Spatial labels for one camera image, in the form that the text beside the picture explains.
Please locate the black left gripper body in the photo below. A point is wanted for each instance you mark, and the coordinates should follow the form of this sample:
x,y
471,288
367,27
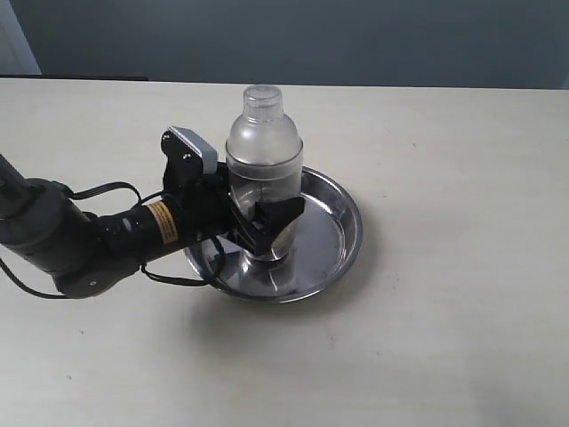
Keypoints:
x,y
194,206

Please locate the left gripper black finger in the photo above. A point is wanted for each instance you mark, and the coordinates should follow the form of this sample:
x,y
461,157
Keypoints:
x,y
276,223

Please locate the clear plastic shaker bottle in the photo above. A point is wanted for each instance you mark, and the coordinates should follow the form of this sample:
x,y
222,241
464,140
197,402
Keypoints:
x,y
264,151

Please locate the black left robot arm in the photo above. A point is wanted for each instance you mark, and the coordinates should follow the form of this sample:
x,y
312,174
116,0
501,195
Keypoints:
x,y
86,254

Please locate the round stainless steel dish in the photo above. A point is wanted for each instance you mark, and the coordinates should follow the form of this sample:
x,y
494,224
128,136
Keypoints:
x,y
326,244

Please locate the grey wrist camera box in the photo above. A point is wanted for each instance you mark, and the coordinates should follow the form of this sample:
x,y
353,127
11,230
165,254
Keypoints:
x,y
195,143

